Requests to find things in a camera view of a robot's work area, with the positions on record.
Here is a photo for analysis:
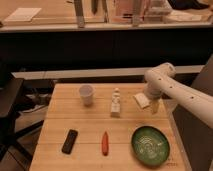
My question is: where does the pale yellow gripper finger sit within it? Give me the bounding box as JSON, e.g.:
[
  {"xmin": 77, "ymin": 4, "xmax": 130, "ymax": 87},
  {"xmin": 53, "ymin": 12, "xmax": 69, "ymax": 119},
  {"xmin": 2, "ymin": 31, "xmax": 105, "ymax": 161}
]
[{"xmin": 150, "ymin": 100, "xmax": 159, "ymax": 114}]

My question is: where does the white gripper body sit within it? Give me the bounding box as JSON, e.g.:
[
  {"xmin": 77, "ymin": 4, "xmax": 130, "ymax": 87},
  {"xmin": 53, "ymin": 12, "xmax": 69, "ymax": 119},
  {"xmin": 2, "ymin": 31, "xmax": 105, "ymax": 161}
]
[{"xmin": 143, "ymin": 83, "xmax": 162, "ymax": 100}]

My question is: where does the white sponge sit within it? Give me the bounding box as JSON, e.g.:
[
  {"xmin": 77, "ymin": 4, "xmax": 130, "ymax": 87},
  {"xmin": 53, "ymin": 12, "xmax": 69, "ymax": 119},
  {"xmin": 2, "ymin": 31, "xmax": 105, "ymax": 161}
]
[{"xmin": 134, "ymin": 93, "xmax": 150, "ymax": 108}]

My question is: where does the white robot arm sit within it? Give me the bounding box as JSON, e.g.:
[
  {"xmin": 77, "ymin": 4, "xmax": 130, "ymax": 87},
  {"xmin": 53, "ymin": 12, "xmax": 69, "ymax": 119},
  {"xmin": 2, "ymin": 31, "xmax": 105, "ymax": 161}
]
[{"xmin": 144, "ymin": 63, "xmax": 213, "ymax": 129}]

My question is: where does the green ceramic plate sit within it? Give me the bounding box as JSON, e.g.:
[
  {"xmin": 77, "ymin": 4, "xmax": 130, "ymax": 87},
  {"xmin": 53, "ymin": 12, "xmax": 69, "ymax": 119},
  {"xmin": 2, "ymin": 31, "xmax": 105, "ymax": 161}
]
[{"xmin": 131, "ymin": 126, "xmax": 170, "ymax": 167}]

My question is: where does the white figurine bottle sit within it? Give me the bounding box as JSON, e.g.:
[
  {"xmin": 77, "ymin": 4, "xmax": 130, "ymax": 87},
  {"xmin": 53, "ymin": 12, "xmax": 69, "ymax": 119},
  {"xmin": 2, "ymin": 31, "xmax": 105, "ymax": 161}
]
[{"xmin": 111, "ymin": 88, "xmax": 121, "ymax": 117}]

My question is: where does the orange carrot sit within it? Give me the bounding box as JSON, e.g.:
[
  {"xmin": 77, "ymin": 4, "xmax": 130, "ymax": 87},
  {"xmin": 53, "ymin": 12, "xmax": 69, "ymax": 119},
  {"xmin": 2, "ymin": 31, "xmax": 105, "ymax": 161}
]
[{"xmin": 102, "ymin": 132, "xmax": 109, "ymax": 156}]

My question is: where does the black remote control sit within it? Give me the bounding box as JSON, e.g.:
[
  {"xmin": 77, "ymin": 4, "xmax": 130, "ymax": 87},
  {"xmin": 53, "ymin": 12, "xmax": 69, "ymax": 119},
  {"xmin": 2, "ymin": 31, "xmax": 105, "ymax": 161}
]
[{"xmin": 62, "ymin": 129, "xmax": 78, "ymax": 154}]

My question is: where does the black chair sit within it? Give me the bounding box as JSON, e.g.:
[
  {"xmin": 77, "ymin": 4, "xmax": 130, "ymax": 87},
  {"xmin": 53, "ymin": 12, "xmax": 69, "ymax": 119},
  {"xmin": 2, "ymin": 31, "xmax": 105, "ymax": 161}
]
[{"xmin": 0, "ymin": 59, "xmax": 44, "ymax": 162}]

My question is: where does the white paper sheet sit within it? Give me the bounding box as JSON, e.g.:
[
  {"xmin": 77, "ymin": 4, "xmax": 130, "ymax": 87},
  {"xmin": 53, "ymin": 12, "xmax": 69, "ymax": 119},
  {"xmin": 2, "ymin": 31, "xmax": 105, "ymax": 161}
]
[{"xmin": 4, "ymin": 8, "xmax": 41, "ymax": 22}]

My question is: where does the grey metal post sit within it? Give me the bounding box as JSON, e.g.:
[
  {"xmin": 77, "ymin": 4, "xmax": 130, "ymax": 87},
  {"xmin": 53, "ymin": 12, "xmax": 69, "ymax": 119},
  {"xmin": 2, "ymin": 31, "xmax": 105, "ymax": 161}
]
[
  {"xmin": 132, "ymin": 0, "xmax": 142, "ymax": 27},
  {"xmin": 74, "ymin": 0, "xmax": 85, "ymax": 28}
]

